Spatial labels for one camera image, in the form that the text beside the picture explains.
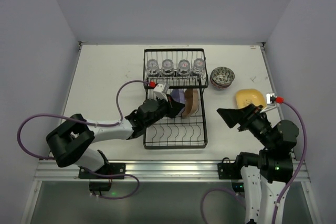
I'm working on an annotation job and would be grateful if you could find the black floral patterned bowl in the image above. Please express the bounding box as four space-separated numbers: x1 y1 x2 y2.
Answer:
211 67 235 85

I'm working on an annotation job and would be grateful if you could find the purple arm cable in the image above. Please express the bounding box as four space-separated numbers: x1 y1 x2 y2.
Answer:
200 94 308 224
16 79 155 200

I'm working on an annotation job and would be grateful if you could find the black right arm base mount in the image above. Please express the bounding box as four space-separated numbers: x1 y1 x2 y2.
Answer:
217 157 245 193

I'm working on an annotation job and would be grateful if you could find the yellow textured bowl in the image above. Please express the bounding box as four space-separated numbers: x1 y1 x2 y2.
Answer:
235 89 266 109

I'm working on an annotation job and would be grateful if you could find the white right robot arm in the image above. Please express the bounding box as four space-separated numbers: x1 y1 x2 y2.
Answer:
217 104 299 223

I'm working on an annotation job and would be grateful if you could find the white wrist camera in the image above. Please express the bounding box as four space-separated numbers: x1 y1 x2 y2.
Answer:
261 93 277 113
153 83 169 101

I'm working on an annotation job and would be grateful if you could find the clear drinking glass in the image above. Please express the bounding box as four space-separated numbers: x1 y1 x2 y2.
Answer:
191 58 205 76
161 59 175 77
146 59 160 78
177 59 190 77

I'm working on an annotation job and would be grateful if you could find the black wire dish rack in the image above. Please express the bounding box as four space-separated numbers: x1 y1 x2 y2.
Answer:
143 48 209 150

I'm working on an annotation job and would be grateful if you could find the aluminium mounting rail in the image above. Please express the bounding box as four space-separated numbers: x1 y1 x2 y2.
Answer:
33 158 312 182

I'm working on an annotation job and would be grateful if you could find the purple textured bowl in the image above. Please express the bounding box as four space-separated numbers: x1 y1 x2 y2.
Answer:
170 89 185 116

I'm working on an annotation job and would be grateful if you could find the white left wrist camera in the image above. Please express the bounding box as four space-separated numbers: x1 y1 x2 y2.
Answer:
153 83 169 101

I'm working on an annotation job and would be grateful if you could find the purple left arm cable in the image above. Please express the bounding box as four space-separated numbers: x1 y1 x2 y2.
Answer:
16 79 155 200

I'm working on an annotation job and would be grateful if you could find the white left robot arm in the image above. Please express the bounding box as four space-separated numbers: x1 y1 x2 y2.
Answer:
46 95 185 177

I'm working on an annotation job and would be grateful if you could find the brown textured bowl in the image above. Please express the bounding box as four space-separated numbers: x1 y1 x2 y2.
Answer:
182 89 198 118

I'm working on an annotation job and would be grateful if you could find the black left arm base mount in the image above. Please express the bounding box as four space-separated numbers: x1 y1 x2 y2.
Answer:
78 163 126 196

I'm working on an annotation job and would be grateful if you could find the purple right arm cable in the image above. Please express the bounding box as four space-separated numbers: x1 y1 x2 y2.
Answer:
200 94 308 224

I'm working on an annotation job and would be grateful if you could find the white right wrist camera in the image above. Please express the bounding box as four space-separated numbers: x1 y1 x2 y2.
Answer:
261 93 277 113

